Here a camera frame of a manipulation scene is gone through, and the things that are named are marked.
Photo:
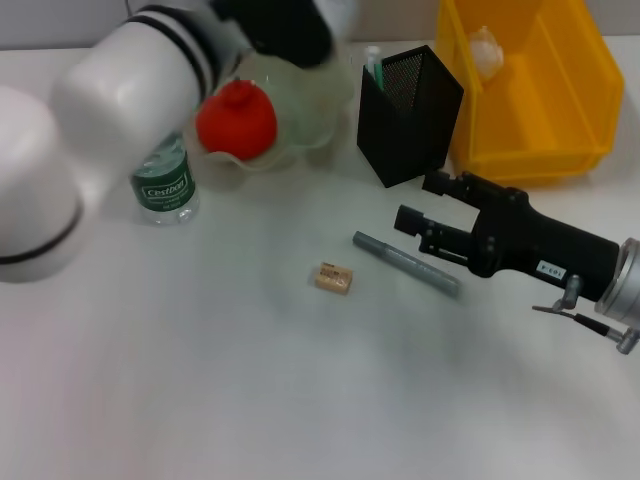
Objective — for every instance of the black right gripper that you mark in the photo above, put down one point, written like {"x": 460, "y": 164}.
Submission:
{"x": 540, "y": 240}

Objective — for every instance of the green utility knife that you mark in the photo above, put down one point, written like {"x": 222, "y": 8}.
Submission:
{"x": 376, "y": 67}

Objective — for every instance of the beige eraser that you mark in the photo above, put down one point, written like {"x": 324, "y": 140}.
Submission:
{"x": 333, "y": 279}

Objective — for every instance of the translucent green fruit bowl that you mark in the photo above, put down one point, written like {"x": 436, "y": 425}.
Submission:
{"x": 310, "y": 100}

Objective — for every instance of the grey marker pen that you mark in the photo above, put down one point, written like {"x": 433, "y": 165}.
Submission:
{"x": 400, "y": 257}

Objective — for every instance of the orange fruit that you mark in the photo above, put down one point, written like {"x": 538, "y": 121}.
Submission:
{"x": 235, "y": 125}

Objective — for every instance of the black mesh pen holder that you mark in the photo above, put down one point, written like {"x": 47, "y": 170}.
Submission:
{"x": 405, "y": 140}

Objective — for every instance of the yellow plastic bin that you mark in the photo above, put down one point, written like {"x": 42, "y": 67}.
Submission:
{"x": 545, "y": 110}

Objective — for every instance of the clear water bottle green label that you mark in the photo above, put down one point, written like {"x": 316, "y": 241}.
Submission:
{"x": 165, "y": 192}

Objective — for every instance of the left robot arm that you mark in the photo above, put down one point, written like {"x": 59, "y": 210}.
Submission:
{"x": 100, "y": 130}

